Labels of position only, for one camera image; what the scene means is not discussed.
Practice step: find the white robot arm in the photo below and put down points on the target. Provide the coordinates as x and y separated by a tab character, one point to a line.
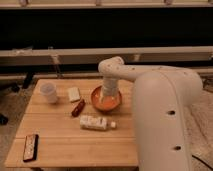
159	96

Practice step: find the white plastic cup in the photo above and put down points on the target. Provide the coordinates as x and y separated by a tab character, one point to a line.
48	90

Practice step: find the white plastic bottle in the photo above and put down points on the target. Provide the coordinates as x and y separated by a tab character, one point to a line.
96	123

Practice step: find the red-brown snack packet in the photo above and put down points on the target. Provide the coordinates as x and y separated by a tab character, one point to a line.
77	110

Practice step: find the orange ceramic bowl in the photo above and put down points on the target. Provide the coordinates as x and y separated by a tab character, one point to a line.
108	104

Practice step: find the white rectangular sponge block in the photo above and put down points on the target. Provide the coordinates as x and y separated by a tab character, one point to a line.
74	94

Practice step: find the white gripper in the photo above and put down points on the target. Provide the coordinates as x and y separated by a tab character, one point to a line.
109	88

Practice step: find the wooden table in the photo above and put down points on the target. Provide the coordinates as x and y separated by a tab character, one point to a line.
62	143

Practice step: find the grey metal rail bench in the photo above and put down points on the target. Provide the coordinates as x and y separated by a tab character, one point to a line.
60	61

